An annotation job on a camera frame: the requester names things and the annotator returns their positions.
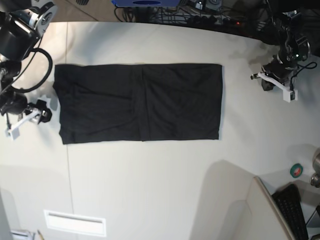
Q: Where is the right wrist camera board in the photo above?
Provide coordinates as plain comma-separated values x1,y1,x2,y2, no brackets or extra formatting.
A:
5,128,20,141

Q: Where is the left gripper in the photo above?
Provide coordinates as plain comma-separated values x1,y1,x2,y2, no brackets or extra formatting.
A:
260,58,298,92

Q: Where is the black power strip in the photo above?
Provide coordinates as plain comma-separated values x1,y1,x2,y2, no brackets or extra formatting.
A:
187,14,247,27

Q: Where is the black keyboard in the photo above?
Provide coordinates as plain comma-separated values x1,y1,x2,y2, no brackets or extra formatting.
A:
272,183,309,240

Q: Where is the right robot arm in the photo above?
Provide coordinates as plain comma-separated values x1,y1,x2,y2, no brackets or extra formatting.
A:
0,0,58,124

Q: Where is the green tape roll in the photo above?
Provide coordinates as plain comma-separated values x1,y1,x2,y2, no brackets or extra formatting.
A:
289,163,304,179

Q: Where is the blue box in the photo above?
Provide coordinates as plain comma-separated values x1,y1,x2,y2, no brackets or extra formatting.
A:
111,0,181,7

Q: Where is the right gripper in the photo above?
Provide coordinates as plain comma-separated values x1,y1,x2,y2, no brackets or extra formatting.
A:
0,94,53,130

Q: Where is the black t-shirt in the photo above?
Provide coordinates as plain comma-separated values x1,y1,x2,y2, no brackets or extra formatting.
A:
53,63,223,145

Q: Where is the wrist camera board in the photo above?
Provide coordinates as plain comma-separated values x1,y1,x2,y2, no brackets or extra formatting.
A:
5,128,20,141
282,89,298,103

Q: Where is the metal cylinder stand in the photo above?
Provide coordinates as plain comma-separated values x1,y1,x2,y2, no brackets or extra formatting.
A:
309,148,320,189

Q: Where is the beige divider panel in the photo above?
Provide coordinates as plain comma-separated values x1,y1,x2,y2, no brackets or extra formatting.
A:
246,176,295,240

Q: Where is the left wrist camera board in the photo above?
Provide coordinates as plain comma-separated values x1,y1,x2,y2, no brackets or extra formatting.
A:
282,89,298,103

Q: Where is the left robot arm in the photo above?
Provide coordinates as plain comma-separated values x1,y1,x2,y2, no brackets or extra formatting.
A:
251,0,311,92

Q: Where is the pencil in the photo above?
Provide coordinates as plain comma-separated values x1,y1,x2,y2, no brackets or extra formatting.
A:
37,230,45,240

